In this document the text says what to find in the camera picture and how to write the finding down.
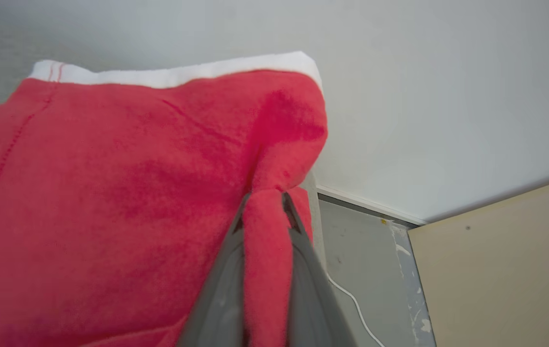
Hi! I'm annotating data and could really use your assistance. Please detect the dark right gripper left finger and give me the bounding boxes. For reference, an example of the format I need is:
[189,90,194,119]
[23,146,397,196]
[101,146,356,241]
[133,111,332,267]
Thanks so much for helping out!
[176,192,251,347]

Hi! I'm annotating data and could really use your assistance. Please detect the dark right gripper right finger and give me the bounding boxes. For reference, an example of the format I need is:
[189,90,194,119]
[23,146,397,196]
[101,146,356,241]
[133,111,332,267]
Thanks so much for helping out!
[281,191,357,347]

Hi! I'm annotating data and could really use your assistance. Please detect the red shorts white side stripes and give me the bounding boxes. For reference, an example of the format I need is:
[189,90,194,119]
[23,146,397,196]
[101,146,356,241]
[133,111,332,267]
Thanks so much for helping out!
[0,51,328,347]

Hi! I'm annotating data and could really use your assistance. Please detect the beige board panel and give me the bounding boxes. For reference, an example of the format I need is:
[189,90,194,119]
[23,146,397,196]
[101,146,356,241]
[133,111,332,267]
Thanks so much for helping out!
[407,173,549,347]

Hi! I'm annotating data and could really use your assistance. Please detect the white floor cable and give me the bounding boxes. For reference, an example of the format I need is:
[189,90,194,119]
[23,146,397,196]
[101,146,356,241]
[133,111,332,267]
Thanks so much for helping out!
[327,274,387,347]

